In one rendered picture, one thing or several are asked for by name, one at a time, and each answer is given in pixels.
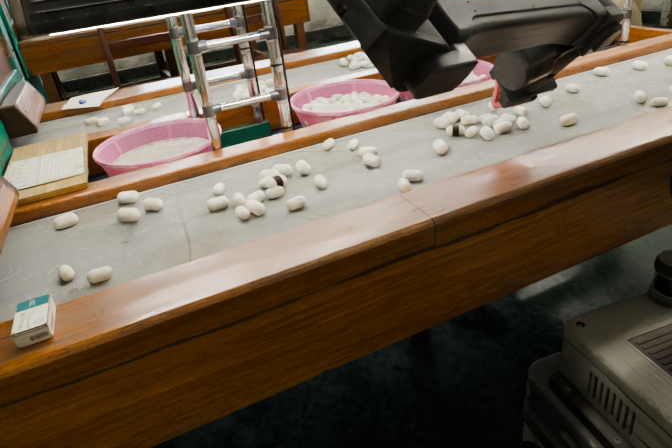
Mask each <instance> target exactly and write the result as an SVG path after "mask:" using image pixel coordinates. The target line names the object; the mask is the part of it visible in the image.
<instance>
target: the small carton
mask: <svg viewBox="0 0 672 448"><path fill-rule="evenodd" d="M55 312H56V305H55V303H54V301H53V299H52V297H51V294H46V295H43V296H40V297H37V298H33V299H30V300H27V301H24V302H21V303H18V304H17V307H16V312H15V317H14V321H13V326H12V331H11V337H12V339H13V341H14V342H15V344H16V346H17V348H18V349H20V348H23V347H26V346H28V345H31V344H34V343H37V342H40V341H43V340H46V339H49V338H52V337H53V334H54V323H55Z"/></svg>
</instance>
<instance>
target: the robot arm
mask: <svg viewBox="0 0 672 448"><path fill-rule="evenodd" d="M327 1H328V3H329V4H330V5H331V7H332V8H333V9H334V11H335V12H336V14H337V15H338V16H339V18H340V19H341V20H342V22H343V23H344V25H345V26H346V27H347V29H348V30H349V31H350V33H351V34H352V36H353V37H355V38H356V39H357V41H358V42H359V43H360V47H361V49H362V50H363V51H364V53H365V54H366V55H367V57H368V58H369V60H370V61H371V62H372V64H373V65H374V66H375V68H376V69H377V70H378V72H379V73H380V74H381V76H382V77H383V79H384V80H385V81H386V83H387V84H388V85H389V87H390V88H393V87H394V89H395V90H396V91H397V92H406V91H410V93H411V94H412V96H413V97H414V98H415V99H416V100H420V99H424V98H428V97H432V96H436V95H439V94H443V93H447V92H451V91H453V90H454V89H455V88H457V87H458V86H459V85H460V84H461V83H462V82H463V81H464V80H465V79H466V78H467V77H468V76H469V74H470V73H471V72H472V71H473V70H474V68H475V67H476V66H477V64H478V63H479V61H478V60H477V59H476V58H480V57H485V56H490V55H495V54H499V55H498V57H497V58H496V61H495V65H494V66H493V67H492V68H491V69H490V70H489V74H490V76H491V78H492V80H495V87H494V92H493V96H492V100H491V104H492V106H493V108H494V109H497V108H508V107H515V106H519V105H522V104H525V103H529V102H532V101H534V100H535V99H536V98H537V97H538V96H537V95H538V94H541V93H545V92H548V91H551V92H552V91H553V90H555V89H556V88H557V86H558V85H557V83H556V81H555V79H554V76H555V75H557V74H558V73H559V72H560V71H562V70H563V69H564V68H565V67H566V66H568V65H569V64H570V63H571V62H573V61H574V60H575V59H576V58H578V57H579V56H580V55H581V56H582V57H584V56H586V55H588V54H590V53H592V52H595V51H597V50H599V49H601V48H603V47H605V46H608V45H610V44H611V43H612V41H613V40H614V39H615V38H616V37H617V36H618V35H619V34H620V33H621V32H622V31H623V28H622V27H621V24H620V22H621V21H622V20H623V19H624V17H625V15H626V14H625V13H624V12H623V11H622V10H621V9H620V8H619V7H618V6H617V5H616V3H615V2H614V1H613V0H327Z"/></svg>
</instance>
